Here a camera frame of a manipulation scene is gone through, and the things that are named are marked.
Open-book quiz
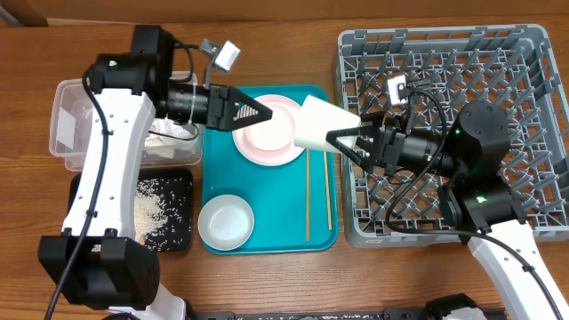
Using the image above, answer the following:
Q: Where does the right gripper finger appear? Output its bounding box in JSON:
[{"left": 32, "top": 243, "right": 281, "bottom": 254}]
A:
[
  {"left": 360, "top": 111, "right": 386, "bottom": 125},
  {"left": 325, "top": 125, "right": 378, "bottom": 173}
]

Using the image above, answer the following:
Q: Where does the white paper cup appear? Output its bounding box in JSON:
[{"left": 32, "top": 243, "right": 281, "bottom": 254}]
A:
[{"left": 293, "top": 95, "right": 361, "bottom": 154}]

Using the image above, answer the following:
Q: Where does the white napkin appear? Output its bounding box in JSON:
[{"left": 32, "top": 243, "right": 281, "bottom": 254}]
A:
[{"left": 144, "top": 119, "right": 199, "bottom": 158}]

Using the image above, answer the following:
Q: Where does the grey metal bowl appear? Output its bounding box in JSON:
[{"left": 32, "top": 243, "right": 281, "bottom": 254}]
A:
[{"left": 197, "top": 195, "right": 254, "bottom": 252}]

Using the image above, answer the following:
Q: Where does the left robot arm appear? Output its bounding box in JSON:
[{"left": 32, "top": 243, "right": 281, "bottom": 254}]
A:
[{"left": 37, "top": 25, "right": 272, "bottom": 319}]

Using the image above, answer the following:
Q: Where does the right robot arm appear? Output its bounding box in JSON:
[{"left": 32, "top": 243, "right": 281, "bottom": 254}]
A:
[{"left": 326, "top": 101, "right": 568, "bottom": 319}]

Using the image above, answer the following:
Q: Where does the grey dishwasher rack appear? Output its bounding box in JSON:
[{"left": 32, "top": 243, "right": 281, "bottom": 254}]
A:
[{"left": 334, "top": 24, "right": 568, "bottom": 248}]

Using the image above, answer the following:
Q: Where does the small pink saucer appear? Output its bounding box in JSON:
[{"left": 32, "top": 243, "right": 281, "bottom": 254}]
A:
[{"left": 244, "top": 104, "right": 294, "bottom": 151}]

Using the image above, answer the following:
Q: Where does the large pink plate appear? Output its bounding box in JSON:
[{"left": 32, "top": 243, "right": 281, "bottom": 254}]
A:
[{"left": 232, "top": 94, "right": 304, "bottom": 166}]

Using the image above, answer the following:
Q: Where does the clear plastic storage bin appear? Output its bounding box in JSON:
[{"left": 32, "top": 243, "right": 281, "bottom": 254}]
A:
[{"left": 49, "top": 79, "right": 204, "bottom": 172}]

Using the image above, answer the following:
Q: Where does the right wooden chopstick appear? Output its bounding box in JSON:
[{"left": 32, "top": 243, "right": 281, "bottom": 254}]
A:
[{"left": 323, "top": 151, "right": 333, "bottom": 230}]

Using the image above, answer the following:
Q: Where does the wooden chopstick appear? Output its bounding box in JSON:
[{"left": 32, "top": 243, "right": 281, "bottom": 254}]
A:
[
  {"left": 323, "top": 151, "right": 333, "bottom": 230},
  {"left": 305, "top": 149, "right": 310, "bottom": 242}
]

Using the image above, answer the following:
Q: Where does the teal serving tray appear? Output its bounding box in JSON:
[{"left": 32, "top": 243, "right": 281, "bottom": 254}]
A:
[{"left": 200, "top": 84, "right": 340, "bottom": 256}]

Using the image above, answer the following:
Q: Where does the black plastic tray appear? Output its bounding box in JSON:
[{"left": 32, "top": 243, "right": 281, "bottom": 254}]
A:
[{"left": 68, "top": 167, "right": 195, "bottom": 253}]

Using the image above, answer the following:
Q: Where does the left wooden chopstick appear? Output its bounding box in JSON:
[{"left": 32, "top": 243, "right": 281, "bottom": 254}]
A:
[{"left": 305, "top": 149, "right": 310, "bottom": 242}]

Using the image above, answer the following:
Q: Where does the spilled rice and food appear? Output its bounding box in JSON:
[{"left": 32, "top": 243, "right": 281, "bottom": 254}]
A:
[{"left": 132, "top": 177, "right": 192, "bottom": 250}]

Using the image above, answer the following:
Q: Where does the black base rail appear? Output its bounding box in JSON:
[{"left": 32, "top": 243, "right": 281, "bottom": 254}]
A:
[{"left": 186, "top": 307, "right": 508, "bottom": 320}]

